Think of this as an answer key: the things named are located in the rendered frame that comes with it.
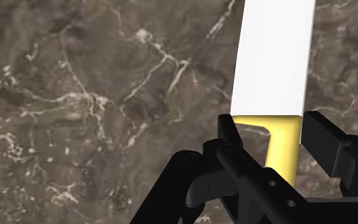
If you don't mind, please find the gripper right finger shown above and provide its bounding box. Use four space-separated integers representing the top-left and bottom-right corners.
299 110 358 197

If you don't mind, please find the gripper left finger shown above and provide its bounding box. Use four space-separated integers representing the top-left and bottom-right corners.
129 113 310 224

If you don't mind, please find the white knife with yellow handle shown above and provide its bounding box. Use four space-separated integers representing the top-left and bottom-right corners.
230 0 317 189

